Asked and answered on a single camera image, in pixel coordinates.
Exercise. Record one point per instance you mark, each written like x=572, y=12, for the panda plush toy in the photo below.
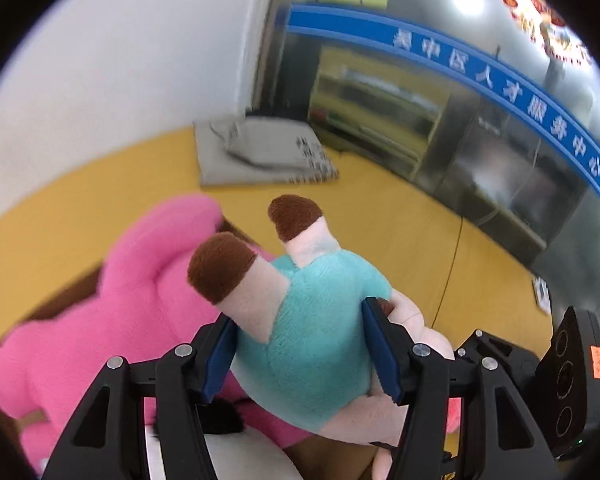
x=240, y=455

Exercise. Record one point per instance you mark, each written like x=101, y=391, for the wooden shelf unit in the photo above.
x=375, y=105

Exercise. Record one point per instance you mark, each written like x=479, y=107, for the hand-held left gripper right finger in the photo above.
x=380, y=350

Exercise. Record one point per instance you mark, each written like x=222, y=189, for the red wall decoration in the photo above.
x=545, y=15

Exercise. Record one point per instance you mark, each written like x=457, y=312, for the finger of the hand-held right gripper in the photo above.
x=510, y=355

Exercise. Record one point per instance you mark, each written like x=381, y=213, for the teal and pink plush doll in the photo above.
x=310, y=330

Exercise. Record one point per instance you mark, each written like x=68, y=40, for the blue wall banner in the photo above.
x=430, y=45

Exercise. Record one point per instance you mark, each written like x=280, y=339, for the small white card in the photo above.
x=542, y=295

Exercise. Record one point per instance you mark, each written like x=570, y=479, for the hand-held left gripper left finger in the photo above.
x=217, y=360

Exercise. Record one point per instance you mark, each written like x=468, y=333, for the pink plush toy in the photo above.
x=145, y=290

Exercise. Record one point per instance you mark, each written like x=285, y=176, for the grey bag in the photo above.
x=245, y=155

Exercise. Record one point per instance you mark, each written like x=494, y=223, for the brown cardboard box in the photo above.
x=70, y=300

